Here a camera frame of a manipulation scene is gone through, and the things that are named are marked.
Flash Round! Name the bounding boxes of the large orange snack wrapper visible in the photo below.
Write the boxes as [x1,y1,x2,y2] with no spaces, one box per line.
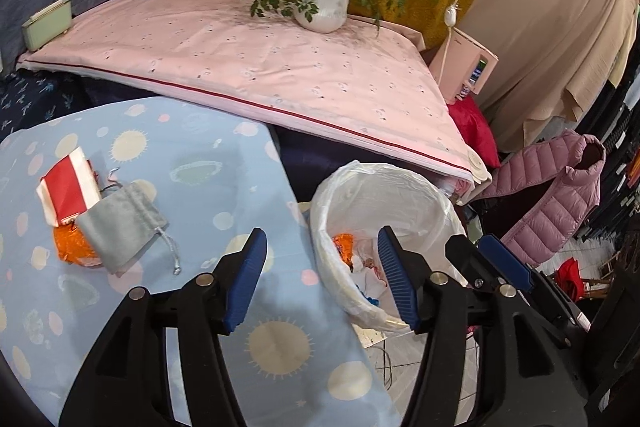
[332,233,358,268]

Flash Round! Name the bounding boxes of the grey drawstring pouch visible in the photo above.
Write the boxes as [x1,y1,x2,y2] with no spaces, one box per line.
[75,179,183,278]

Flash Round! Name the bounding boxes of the pink puffer jacket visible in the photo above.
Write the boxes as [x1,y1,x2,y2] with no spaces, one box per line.
[467,130,607,268]

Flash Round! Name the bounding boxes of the navy patterned cloth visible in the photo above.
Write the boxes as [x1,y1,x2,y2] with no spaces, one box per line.
[0,69,151,142]

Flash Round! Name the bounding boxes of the red white paper carton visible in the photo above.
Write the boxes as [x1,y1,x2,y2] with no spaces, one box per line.
[36,146,101,228]

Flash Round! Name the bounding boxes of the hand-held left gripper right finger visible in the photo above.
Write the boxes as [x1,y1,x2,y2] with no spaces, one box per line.
[377,226,593,427]

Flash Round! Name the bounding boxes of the white-lined trash bin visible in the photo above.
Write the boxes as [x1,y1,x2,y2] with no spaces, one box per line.
[309,161,468,333]

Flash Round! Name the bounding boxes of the beige curtain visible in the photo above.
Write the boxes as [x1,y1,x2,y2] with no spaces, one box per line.
[457,0,640,152]

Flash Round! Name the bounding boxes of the black storage rack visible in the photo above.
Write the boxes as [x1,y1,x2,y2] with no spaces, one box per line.
[590,72,640,258]

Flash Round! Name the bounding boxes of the blue planet print tablecloth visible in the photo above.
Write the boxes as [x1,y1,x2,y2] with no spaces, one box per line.
[0,99,403,427]

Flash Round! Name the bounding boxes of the red cushion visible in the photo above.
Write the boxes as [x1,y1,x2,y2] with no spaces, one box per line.
[447,97,501,170]

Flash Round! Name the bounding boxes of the pink bed sheet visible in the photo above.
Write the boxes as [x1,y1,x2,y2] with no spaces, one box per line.
[17,0,476,182]

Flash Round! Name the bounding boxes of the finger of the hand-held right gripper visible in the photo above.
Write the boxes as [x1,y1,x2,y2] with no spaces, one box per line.
[444,234,485,289]
[479,234,532,294]

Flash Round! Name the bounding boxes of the small orange wrapper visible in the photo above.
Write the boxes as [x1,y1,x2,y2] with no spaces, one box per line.
[52,224,108,268]

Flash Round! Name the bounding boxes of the small red cloth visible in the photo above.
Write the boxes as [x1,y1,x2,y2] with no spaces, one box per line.
[555,257,583,303]

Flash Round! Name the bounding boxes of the pink white appliance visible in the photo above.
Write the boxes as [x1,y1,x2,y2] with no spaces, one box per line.
[429,29,500,105]

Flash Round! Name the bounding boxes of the green tissue box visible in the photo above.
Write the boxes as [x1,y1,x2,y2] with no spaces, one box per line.
[21,0,73,52]

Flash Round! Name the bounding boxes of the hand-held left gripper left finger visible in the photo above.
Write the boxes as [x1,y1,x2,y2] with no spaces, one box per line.
[59,228,268,427]

